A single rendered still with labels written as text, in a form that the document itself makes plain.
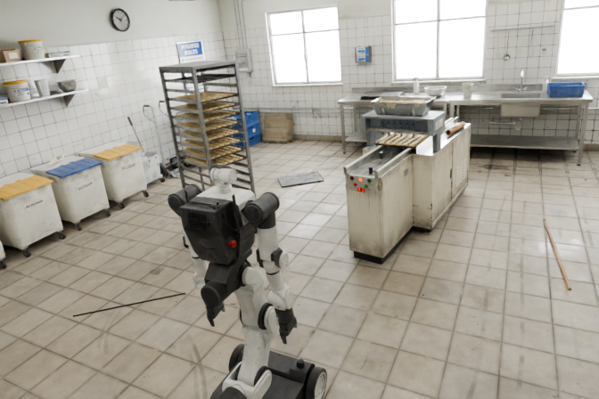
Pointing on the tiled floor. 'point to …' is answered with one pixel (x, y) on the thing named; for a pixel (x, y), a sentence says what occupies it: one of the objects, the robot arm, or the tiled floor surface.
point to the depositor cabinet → (438, 178)
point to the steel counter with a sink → (525, 108)
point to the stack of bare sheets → (299, 179)
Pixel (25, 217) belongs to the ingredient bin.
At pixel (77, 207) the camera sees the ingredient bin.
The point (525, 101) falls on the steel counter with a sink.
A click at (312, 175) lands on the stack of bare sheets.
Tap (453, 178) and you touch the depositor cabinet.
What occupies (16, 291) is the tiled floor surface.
